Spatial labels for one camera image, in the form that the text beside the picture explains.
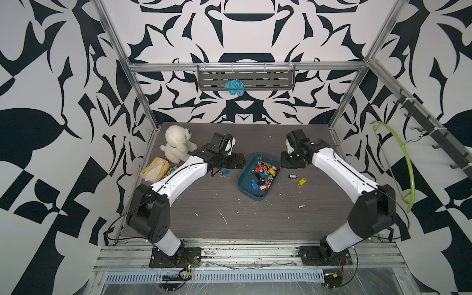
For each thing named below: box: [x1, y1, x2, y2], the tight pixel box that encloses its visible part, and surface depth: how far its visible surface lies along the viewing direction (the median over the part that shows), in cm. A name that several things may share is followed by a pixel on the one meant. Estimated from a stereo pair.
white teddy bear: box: [159, 124, 198, 165], surface depth 93 cm
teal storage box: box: [237, 153, 281, 201], surface depth 98 cm
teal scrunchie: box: [224, 79, 246, 96], surface depth 93 cm
